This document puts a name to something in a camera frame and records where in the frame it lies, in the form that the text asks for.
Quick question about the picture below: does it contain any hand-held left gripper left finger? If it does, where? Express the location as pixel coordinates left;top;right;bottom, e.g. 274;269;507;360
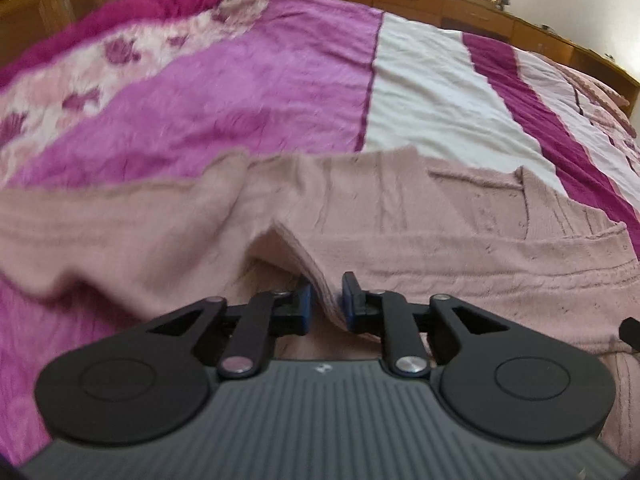
145;278;313;380

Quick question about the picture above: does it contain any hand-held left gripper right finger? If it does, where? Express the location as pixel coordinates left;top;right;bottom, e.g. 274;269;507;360
341;271;511;378

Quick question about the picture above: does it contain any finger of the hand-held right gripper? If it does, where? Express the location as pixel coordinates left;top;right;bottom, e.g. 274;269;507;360
619;316;640;347

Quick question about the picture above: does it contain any pink knitted cardigan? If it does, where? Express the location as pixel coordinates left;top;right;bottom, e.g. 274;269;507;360
0;145;640;466

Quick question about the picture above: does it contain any pink and magenta striped bedspread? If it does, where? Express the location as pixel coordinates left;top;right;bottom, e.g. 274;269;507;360
0;0;640;466

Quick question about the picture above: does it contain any dark wooden headboard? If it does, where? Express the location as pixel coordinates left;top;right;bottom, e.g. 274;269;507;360
0;0;196;68

